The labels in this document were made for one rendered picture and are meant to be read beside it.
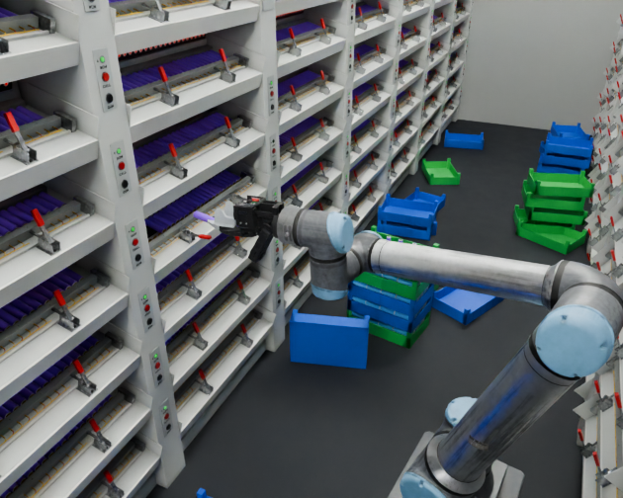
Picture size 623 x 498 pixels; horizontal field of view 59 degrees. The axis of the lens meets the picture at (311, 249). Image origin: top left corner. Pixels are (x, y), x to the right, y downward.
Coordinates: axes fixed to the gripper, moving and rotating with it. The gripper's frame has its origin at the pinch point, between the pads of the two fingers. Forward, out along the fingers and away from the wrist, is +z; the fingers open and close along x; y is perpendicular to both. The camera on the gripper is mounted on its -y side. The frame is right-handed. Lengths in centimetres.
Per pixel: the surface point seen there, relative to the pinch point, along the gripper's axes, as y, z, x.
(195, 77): 31.7, 15.3, -22.0
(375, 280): -57, -18, -74
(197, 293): -26.7, 13.1, -3.5
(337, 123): -6, 13, -117
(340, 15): 37, 10, -117
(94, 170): 21.1, 12.3, 23.0
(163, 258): -9.3, 13.3, 6.8
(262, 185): -9.0, 12.8, -46.8
